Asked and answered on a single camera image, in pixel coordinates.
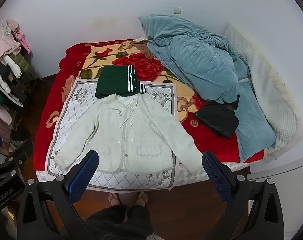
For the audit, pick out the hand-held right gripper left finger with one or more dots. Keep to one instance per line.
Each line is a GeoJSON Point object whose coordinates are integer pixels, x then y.
{"type": "Point", "coordinates": [84, 177]}

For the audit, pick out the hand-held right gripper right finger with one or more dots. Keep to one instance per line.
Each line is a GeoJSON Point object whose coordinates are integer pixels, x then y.
{"type": "Point", "coordinates": [216, 178]}

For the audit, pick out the white fuzzy cardigan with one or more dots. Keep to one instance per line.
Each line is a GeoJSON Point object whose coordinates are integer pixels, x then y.
{"type": "Point", "coordinates": [126, 130]}

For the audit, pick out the clothes on rack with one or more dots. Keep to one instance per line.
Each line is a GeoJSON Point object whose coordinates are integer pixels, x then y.
{"type": "Point", "coordinates": [6, 62]}

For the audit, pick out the person's left foot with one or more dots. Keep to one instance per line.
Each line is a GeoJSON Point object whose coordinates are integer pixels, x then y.
{"type": "Point", "coordinates": [115, 198]}

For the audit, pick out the person's foot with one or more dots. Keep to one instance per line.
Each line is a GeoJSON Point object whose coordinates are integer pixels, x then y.
{"type": "Point", "coordinates": [115, 198]}
{"type": "Point", "coordinates": [142, 198]}

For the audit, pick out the black garment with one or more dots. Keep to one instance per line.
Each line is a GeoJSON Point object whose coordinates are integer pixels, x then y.
{"type": "Point", "coordinates": [217, 121]}

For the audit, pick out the person's dark pants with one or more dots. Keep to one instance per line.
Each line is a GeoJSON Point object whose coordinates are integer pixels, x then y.
{"type": "Point", "coordinates": [121, 223]}

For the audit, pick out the person's right foot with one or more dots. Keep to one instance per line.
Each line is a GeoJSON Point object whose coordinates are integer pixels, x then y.
{"type": "Point", "coordinates": [142, 198]}

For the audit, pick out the white cabinet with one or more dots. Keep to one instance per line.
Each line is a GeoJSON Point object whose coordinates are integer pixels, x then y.
{"type": "Point", "coordinates": [281, 175]}

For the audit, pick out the white grid-pattern floral mat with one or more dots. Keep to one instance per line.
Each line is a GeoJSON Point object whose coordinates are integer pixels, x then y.
{"type": "Point", "coordinates": [74, 110]}

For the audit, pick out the person's grey knit top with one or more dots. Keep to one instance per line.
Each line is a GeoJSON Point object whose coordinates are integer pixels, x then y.
{"type": "Point", "coordinates": [152, 237]}

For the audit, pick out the green folded garment white stripes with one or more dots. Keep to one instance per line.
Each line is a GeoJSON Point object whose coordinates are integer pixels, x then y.
{"type": "Point", "coordinates": [116, 82]}

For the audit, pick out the teal duvet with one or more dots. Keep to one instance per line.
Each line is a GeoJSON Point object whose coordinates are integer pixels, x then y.
{"type": "Point", "coordinates": [199, 62]}

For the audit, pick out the red floral blanket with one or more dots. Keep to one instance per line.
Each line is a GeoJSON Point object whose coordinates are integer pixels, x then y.
{"type": "Point", "coordinates": [146, 65]}

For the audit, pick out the white wall switch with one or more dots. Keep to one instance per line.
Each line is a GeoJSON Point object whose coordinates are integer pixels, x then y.
{"type": "Point", "coordinates": [177, 10]}

